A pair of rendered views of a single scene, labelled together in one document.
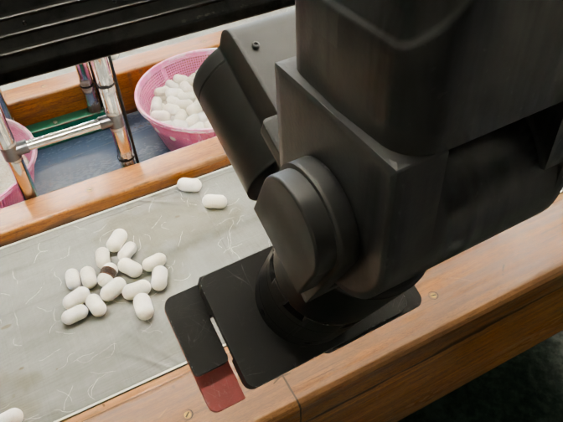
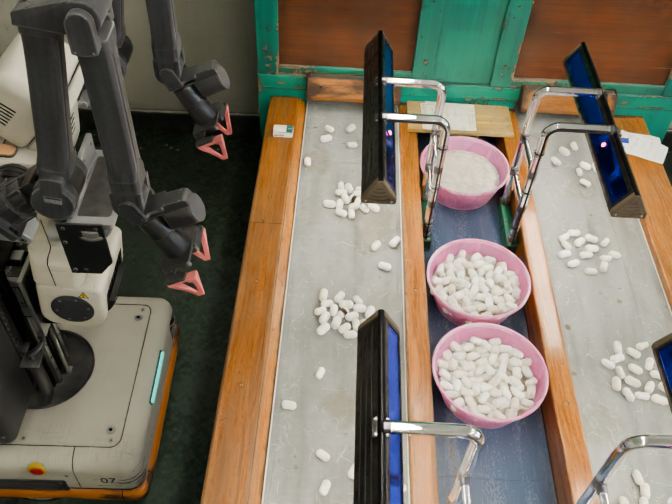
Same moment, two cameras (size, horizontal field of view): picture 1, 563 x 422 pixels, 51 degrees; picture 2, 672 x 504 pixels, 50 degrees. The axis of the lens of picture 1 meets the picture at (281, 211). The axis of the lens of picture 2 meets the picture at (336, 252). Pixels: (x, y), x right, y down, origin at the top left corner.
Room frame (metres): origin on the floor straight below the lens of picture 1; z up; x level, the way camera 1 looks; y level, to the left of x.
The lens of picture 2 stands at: (1.10, -1.13, 2.15)
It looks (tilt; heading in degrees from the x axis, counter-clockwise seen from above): 48 degrees down; 115
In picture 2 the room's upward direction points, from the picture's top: 3 degrees clockwise
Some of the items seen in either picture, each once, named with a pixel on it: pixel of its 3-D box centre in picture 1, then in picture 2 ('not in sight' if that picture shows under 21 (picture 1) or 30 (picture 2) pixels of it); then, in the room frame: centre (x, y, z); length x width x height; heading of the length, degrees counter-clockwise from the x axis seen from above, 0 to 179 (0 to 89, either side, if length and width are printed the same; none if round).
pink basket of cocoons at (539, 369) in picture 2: not in sight; (486, 380); (1.04, -0.14, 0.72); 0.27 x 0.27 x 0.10
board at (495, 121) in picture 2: not in sight; (459, 118); (0.64, 0.71, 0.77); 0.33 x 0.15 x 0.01; 25
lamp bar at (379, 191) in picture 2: (24, 25); (379, 108); (0.55, 0.24, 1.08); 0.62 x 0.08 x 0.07; 115
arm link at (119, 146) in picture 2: not in sight; (112, 115); (0.34, -0.43, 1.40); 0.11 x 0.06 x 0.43; 117
